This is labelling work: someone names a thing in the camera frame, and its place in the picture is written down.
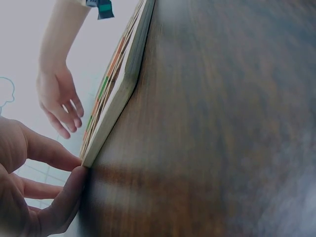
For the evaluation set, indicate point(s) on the person's left hand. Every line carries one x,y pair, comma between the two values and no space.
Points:
12,172

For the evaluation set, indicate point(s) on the person's right hand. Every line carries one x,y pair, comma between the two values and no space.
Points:
55,91

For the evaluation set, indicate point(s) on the person's right fingers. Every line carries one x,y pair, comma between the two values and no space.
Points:
67,116

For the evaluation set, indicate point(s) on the person's left thumb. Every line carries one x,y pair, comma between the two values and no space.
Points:
49,155

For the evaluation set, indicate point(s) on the wooden puzzle board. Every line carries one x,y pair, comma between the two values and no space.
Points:
118,98

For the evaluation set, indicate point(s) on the person's right forearm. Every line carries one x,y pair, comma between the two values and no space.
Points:
64,32

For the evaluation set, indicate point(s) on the row of coloured wooden pieces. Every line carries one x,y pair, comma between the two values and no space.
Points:
116,56

